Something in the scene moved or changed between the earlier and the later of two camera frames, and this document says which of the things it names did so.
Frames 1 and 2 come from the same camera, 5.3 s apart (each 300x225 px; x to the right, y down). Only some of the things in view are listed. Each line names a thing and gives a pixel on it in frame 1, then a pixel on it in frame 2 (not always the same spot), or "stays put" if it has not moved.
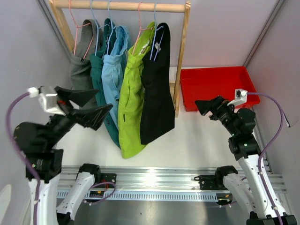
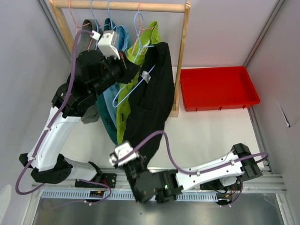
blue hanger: [155, 29] → [138, 50]
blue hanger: [110, 24] stays put
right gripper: [205, 106] → [143, 158]
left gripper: [93, 116] → [129, 70]
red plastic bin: [202, 83] stays put
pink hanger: [140, 29] stays put
